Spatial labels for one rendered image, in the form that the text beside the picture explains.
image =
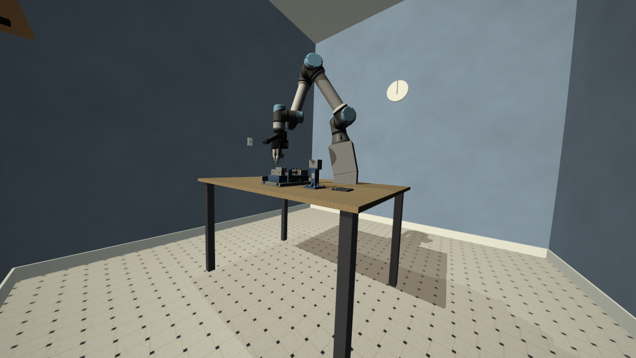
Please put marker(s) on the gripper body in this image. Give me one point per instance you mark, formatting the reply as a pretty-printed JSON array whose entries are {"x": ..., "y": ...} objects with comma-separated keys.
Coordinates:
[{"x": 282, "y": 140}]

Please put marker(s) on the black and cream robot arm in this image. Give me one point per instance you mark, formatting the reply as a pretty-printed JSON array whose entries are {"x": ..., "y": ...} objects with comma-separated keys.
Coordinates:
[{"x": 313, "y": 71}]

